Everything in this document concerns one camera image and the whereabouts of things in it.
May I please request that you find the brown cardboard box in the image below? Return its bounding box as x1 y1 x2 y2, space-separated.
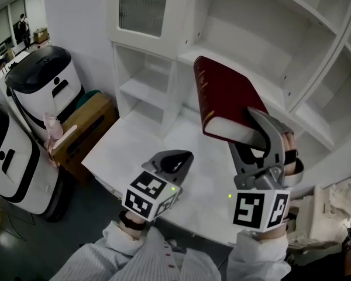
51 92 119 184

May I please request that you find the person's right forearm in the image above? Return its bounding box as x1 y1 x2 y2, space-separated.
226 226 293 281

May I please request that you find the teal round seat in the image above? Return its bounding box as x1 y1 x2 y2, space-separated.
75 90 102 110

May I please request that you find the small cardboard box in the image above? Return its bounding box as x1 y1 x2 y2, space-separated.
33 28 49 44

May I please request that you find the white shelving unit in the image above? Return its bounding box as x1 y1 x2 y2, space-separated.
81 0 351 248

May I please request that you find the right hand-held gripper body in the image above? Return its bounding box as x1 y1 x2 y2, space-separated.
232 156 306 234

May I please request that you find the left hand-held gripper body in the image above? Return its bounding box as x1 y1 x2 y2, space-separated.
121 159 183 223

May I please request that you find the ribbed glass cabinet door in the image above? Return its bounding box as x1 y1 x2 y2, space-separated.
108 0 194 60

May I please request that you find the person's left forearm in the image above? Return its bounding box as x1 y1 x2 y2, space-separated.
102 209 149 255

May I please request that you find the person's striped white shirt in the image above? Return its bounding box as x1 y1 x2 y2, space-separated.
49 226 223 281

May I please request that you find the dark red hardcover book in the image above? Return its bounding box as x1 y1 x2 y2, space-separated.
193 56 270 150

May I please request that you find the pink fabric bundle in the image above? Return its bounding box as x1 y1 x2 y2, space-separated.
43 112 77 163

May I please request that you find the person's right hand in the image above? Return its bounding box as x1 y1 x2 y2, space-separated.
281 131 300 175

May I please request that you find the white ornate vanity table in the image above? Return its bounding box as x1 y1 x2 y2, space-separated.
286 168 351 257

